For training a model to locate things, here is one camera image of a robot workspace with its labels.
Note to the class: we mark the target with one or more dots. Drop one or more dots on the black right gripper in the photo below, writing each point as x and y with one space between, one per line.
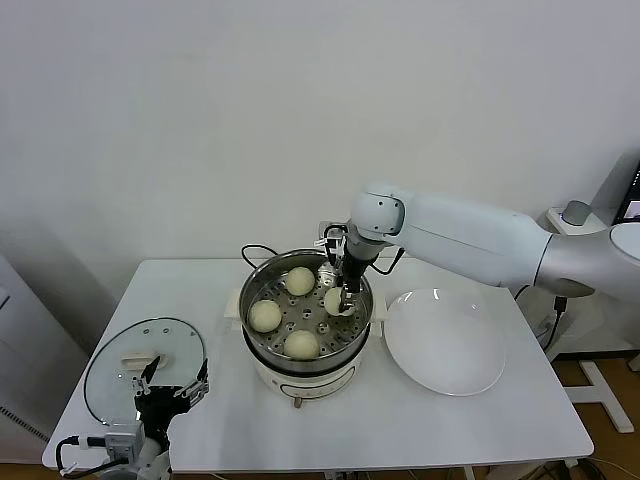
355 272

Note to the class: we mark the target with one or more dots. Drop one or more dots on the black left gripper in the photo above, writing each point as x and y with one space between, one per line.
160 407

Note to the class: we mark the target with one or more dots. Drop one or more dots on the white steamed baozi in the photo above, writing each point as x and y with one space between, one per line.
332 300
301 346
265 316
301 281

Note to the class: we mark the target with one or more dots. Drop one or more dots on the round glass pot lid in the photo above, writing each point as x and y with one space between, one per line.
150 335

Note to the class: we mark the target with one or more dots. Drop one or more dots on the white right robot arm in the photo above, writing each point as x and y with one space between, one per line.
475 235

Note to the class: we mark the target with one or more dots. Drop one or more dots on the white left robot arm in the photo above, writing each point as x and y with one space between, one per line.
150 460

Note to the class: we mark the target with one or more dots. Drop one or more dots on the stainless steel steamer basket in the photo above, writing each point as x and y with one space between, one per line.
310 320

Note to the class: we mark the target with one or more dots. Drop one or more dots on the white round plate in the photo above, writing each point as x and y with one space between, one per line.
440 345

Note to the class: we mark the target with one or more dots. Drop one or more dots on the white floor cabinet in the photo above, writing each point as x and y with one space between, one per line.
30 350

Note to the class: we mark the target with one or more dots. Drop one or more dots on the black laptop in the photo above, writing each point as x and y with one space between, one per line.
632 200

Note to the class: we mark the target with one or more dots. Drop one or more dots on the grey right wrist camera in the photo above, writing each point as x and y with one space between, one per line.
330 235

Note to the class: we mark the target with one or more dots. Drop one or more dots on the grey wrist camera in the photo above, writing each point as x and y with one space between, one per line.
330 235
122 444

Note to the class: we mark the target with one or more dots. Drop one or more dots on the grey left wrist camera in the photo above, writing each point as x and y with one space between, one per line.
122 444

